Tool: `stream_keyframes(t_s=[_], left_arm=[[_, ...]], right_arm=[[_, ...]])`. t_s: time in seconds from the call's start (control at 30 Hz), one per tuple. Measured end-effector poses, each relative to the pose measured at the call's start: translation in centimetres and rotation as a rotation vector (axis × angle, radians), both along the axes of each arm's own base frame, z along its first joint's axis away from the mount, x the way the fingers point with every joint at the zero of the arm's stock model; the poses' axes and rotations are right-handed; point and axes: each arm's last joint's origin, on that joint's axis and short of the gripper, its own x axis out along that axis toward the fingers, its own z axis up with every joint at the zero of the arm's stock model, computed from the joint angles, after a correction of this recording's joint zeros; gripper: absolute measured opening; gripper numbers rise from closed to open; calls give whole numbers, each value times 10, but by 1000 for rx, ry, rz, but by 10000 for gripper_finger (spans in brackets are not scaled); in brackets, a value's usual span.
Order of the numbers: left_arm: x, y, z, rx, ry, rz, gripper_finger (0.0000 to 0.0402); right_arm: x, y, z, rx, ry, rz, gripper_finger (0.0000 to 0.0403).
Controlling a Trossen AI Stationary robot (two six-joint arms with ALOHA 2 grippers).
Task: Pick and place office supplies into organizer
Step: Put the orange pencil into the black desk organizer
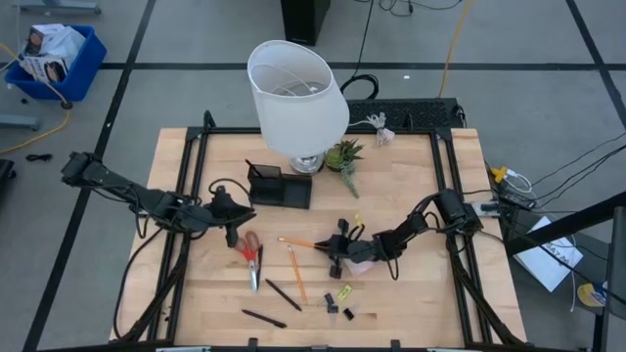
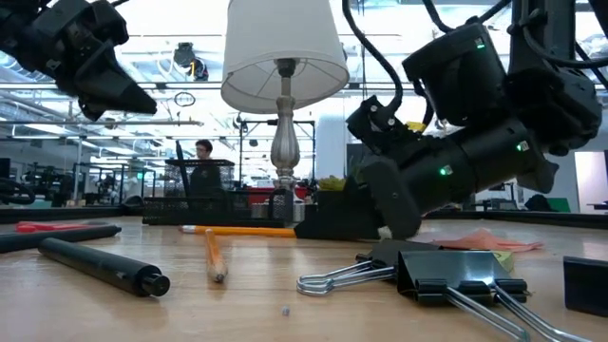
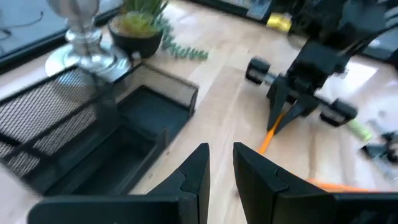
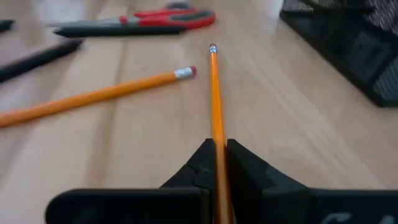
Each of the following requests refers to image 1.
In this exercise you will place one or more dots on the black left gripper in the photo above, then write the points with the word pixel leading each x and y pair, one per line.
pixel 217 212

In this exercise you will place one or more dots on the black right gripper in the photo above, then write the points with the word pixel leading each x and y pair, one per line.
pixel 354 249

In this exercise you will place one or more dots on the orange wooden pencil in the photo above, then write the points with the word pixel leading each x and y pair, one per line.
pixel 296 241
pixel 296 274

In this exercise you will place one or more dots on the pink sticky note pad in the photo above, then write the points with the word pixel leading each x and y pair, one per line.
pixel 362 269

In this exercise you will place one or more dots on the yellow binder clip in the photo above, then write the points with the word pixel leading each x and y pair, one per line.
pixel 344 292

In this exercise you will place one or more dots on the black binder clip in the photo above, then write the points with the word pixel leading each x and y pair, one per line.
pixel 328 298
pixel 332 309

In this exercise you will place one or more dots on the black box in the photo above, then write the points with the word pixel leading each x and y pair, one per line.
pixel 348 314

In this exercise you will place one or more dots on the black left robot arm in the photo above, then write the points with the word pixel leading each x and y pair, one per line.
pixel 122 188

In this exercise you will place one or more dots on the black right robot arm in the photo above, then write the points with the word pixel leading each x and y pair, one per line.
pixel 415 227

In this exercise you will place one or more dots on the black mesh desk organizer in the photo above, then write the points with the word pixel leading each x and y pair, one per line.
pixel 293 193

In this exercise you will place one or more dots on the potted succulent plant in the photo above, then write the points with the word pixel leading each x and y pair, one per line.
pixel 337 157

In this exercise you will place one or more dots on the white shade silver table lamp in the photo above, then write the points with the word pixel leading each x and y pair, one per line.
pixel 298 112

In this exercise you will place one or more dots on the black perforated panel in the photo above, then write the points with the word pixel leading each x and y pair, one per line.
pixel 420 115

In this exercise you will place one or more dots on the white power strip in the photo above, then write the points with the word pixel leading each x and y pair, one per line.
pixel 489 208

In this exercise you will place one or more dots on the yellow plug connector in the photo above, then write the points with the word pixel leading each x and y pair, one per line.
pixel 500 173

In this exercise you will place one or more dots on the black power brick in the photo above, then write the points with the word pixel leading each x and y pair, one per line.
pixel 516 199

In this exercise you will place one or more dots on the black computer tower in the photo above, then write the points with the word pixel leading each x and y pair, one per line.
pixel 305 19

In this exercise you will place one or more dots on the black caster wheel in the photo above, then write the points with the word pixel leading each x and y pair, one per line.
pixel 66 104

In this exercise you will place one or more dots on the blue plastic bin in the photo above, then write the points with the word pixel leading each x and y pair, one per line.
pixel 83 73

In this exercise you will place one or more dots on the white paper box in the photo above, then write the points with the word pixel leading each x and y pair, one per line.
pixel 548 266

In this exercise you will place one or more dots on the black diagonal beam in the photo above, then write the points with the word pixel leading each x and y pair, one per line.
pixel 562 227

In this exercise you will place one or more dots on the black case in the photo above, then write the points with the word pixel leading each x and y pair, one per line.
pixel 5 173

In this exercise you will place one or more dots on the grey metal stand foot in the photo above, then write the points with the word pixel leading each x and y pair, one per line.
pixel 58 7
pixel 19 122

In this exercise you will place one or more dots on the white printed cardboard box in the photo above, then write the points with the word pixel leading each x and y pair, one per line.
pixel 46 71
pixel 54 41

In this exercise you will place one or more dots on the yellow tape roll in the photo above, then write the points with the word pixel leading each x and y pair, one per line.
pixel 589 294

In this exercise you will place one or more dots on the black aluminium table frame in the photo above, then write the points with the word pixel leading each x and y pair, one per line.
pixel 235 130

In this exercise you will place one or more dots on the dark grey post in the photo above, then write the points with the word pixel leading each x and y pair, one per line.
pixel 617 274

